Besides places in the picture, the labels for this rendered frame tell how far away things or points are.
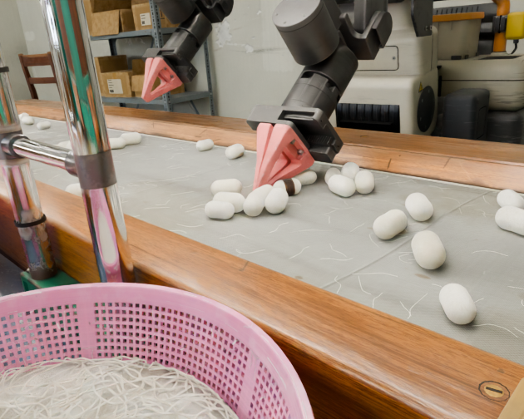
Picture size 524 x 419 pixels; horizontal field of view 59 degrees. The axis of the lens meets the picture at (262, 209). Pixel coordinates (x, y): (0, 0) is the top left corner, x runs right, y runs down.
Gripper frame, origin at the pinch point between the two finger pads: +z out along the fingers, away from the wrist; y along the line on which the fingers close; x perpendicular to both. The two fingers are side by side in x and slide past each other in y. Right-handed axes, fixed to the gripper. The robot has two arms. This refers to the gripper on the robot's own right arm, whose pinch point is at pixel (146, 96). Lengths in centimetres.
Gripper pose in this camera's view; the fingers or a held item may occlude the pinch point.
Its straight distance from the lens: 93.4
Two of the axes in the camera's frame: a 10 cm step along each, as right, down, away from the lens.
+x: 5.0, 5.1, 7.0
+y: 7.2, 2.0, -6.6
